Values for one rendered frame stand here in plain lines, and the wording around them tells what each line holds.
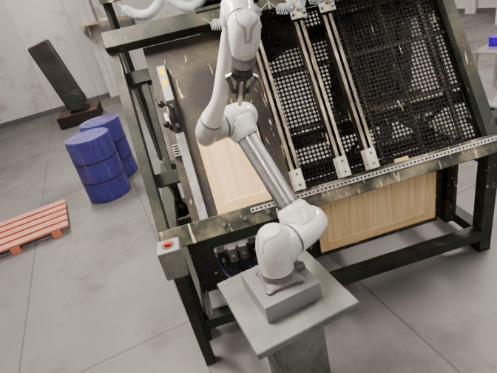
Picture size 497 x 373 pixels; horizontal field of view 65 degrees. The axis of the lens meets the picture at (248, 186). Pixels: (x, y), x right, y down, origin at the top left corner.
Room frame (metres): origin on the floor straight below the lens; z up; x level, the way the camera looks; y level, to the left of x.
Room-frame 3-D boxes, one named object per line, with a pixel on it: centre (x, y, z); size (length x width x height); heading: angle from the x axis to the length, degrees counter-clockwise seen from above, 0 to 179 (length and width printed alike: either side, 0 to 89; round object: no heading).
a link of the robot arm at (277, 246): (1.39, -0.05, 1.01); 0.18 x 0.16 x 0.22; 124
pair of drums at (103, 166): (4.91, 1.76, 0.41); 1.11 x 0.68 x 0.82; 13
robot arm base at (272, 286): (1.39, -0.06, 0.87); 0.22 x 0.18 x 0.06; 103
